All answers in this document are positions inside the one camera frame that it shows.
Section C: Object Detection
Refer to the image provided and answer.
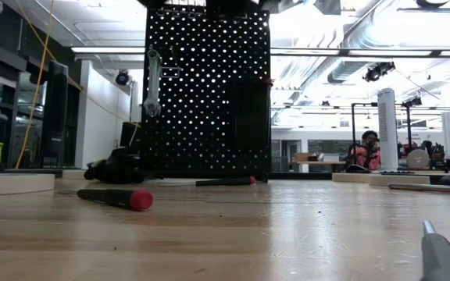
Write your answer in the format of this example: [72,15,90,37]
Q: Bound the black perforated peg board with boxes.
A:
[138,0,273,183]

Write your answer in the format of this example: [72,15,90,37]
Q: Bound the black screwdriver with red cap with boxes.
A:
[419,219,450,281]
[158,176,257,187]
[56,188,155,212]

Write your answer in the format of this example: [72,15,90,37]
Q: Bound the black backpack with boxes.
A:
[83,144,146,185]

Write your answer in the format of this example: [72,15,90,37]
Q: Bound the white masking tape roll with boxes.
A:
[61,169,89,181]
[368,174,431,186]
[330,172,371,183]
[0,173,56,197]

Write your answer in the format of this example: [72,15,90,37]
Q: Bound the chrome double-prong peg hook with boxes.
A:
[160,45,184,79]

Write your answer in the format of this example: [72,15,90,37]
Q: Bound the black plastic hanging bin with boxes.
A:
[227,77,273,157]

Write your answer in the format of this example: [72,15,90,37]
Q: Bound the chrome multi-prong tool rack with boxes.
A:
[156,6,249,21]

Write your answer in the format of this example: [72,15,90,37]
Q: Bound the person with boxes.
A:
[345,130,382,171]

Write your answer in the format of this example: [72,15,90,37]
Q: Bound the long ceiling light strip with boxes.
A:
[70,45,450,58]

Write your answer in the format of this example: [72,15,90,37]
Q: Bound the white tower fan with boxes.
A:
[377,87,400,171]

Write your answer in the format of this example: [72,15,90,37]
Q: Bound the black tall upright panel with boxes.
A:
[40,60,70,168]

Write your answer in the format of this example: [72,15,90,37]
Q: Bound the white round disc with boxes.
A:
[406,148,431,169]

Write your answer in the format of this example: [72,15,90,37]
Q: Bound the black metal table frame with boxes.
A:
[0,166,450,181]

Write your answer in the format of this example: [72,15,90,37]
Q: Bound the black dome security camera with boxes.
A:
[114,69,131,87]

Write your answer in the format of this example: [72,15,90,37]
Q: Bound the silver ceiling air duct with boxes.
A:
[326,58,371,85]

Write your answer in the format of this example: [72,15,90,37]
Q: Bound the black ceiling-mounted camera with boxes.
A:
[362,61,397,83]

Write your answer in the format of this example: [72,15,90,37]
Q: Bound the black camera on pole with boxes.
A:
[401,94,424,159]

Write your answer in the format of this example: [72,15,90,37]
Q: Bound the yellow cable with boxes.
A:
[13,0,142,171]

